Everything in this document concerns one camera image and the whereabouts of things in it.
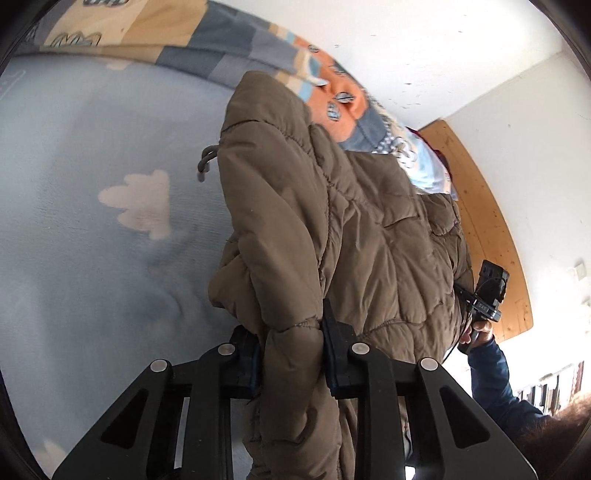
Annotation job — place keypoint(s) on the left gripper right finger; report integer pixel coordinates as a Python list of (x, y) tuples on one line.
[(413, 414)]

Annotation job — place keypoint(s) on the blue sleeve right forearm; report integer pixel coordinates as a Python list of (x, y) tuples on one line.
[(491, 389)]

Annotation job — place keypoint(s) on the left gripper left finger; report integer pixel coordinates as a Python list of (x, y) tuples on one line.
[(172, 421)]

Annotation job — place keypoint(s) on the wooden headboard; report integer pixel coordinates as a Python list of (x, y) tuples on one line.
[(486, 230)]

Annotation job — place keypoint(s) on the brown puffer jacket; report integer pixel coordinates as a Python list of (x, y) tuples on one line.
[(311, 223)]

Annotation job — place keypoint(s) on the light blue cloud blanket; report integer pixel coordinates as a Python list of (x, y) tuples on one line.
[(109, 236)]

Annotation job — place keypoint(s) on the patchwork quilt roll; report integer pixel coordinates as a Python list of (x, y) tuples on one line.
[(219, 43)]

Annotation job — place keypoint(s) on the person's right hand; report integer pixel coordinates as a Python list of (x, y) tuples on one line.
[(480, 332)]

